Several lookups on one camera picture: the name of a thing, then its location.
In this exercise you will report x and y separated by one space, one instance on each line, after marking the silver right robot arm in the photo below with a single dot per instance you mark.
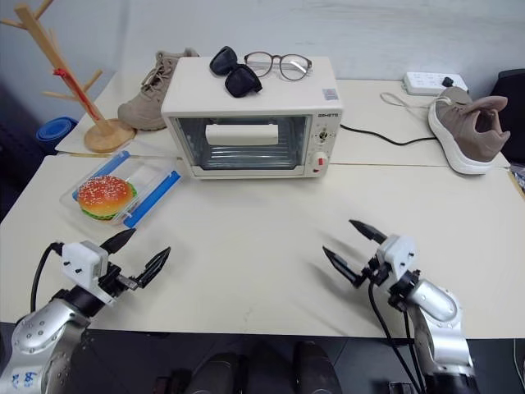
439 320

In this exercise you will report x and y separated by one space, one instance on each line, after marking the taupe white-soled sneaker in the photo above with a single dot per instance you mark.
459 135

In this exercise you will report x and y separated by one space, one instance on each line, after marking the black sunglasses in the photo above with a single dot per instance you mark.
240 80

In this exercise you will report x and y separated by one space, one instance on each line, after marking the brown clear-lens eyeglasses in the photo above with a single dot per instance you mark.
264 70

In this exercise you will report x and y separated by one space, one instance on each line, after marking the clear blue-edged plastic container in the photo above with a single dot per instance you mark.
158 186

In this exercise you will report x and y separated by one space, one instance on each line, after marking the black chair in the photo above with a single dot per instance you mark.
510 94

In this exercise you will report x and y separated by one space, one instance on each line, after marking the tan lace-up boot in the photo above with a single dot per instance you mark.
141 108

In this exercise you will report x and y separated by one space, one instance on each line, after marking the toy hamburger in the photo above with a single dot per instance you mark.
104 193

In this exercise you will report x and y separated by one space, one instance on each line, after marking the blue rolled mat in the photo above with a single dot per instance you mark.
55 128

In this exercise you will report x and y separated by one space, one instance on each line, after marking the black power plug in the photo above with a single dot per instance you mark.
449 81

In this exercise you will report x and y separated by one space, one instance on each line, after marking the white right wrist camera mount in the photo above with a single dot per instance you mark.
397 254

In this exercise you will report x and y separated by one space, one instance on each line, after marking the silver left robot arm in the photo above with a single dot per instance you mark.
39 332

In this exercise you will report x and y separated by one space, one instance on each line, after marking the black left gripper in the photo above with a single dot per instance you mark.
111 280

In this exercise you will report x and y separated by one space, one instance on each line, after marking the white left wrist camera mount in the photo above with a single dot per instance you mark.
82 262

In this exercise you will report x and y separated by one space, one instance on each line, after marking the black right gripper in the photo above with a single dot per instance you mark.
379 274

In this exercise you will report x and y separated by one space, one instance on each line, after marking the white power strip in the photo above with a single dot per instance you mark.
422 84

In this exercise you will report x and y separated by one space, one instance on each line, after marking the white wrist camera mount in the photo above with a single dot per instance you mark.
397 254
82 262

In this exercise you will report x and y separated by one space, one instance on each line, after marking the wooden mug tree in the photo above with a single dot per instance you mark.
104 135

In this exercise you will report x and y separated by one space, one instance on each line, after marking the cream toaster oven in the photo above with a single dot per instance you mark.
197 94

